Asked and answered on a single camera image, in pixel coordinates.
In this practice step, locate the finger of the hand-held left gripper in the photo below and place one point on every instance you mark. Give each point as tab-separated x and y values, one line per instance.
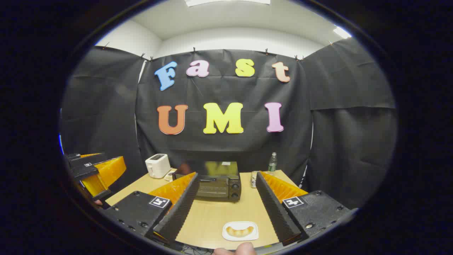
88	160
106	173

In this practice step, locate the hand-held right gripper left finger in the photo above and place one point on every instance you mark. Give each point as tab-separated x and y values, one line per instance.
184	209

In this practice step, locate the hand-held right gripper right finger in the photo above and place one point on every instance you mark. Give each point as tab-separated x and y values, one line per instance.
276	212

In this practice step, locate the golden croissant bread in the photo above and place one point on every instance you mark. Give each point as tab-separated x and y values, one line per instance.
240	232

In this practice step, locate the black electric oven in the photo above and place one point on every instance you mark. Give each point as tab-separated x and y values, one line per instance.
219	187

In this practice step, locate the small white box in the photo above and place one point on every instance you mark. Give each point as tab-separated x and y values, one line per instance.
169	176

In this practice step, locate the white plate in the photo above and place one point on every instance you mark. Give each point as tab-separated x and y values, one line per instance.
240	224

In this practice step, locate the glass jar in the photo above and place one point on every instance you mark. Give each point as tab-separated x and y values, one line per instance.
254	180

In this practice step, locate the clear plastic water bottle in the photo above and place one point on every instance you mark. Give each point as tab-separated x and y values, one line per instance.
272	166

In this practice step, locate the white toaster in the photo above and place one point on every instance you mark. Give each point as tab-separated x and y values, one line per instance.
158	166

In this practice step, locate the row of black cloth clips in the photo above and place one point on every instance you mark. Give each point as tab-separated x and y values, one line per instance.
194	50

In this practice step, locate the ceiling light panel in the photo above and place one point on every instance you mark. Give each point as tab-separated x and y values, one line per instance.
226	2
342	32

